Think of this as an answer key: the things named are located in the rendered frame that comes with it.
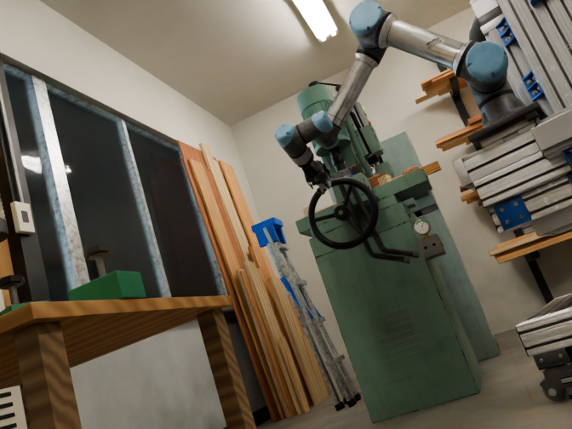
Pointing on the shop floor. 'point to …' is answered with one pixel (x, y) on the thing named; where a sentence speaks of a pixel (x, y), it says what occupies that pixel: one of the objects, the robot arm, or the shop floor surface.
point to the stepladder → (270, 236)
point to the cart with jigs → (104, 341)
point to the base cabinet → (399, 327)
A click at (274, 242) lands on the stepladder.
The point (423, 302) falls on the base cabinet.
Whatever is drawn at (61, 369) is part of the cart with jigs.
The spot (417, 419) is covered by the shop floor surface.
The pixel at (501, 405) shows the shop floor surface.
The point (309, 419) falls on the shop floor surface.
